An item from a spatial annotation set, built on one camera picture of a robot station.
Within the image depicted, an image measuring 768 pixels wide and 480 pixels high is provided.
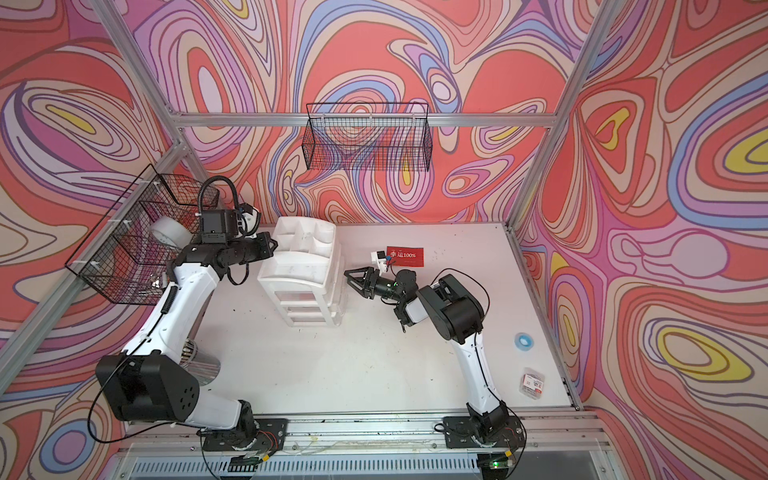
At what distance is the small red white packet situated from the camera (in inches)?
31.5

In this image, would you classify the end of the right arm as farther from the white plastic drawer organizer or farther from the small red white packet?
the small red white packet

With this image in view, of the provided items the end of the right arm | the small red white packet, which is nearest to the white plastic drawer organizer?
the end of the right arm
